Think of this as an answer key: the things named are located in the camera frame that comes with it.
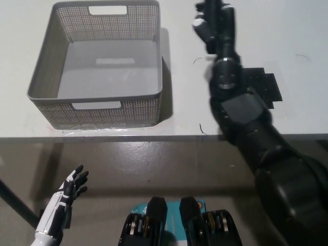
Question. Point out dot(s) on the grey perforated plastic basket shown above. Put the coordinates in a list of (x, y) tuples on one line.
[(107, 66)]

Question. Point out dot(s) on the black teal robot torso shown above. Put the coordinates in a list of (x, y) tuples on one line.
[(159, 225)]

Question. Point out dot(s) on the small black squiggle strip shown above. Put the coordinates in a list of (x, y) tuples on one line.
[(203, 129)]

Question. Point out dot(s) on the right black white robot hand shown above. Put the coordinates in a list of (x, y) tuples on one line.
[(226, 23)]

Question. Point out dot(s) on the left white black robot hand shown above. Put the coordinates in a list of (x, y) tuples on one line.
[(56, 207)]

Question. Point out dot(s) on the clear plastic tape sheet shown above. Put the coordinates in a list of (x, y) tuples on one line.
[(102, 130)]

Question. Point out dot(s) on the black table leg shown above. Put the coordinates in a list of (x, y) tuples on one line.
[(15, 202)]

